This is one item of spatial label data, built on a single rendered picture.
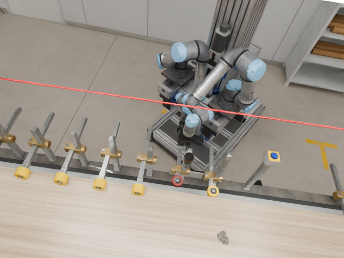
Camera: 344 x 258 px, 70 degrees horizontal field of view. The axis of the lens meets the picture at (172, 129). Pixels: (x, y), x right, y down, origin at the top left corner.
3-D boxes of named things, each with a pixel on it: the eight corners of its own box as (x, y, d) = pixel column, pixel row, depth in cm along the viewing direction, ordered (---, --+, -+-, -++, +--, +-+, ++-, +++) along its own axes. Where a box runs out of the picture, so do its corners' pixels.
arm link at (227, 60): (232, 35, 140) (177, 100, 155) (245, 46, 135) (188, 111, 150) (237, 43, 150) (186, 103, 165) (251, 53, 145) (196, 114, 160)
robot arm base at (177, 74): (177, 64, 218) (179, 55, 210) (191, 72, 213) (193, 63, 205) (166, 72, 210) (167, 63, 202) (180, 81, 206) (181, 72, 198)
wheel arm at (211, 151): (208, 147, 201) (209, 144, 198) (212, 148, 201) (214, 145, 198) (207, 199, 176) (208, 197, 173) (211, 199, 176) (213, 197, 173)
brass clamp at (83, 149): (68, 145, 175) (66, 141, 171) (87, 147, 175) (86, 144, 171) (65, 152, 172) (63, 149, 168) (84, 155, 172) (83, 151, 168)
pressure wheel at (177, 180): (171, 180, 181) (172, 173, 171) (181, 181, 181) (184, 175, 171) (169, 190, 176) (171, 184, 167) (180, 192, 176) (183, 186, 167)
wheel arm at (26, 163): (50, 114, 188) (49, 111, 185) (55, 114, 188) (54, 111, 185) (20, 174, 159) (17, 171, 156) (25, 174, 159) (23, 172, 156)
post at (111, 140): (115, 167, 194) (109, 133, 155) (120, 168, 194) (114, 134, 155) (114, 171, 192) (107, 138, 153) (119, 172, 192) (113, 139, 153)
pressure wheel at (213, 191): (201, 195, 176) (205, 189, 167) (209, 189, 180) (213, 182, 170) (210, 204, 173) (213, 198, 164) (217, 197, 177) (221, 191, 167)
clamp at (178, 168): (171, 167, 184) (172, 164, 180) (189, 169, 184) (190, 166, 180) (170, 174, 181) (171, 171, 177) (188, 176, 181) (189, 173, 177)
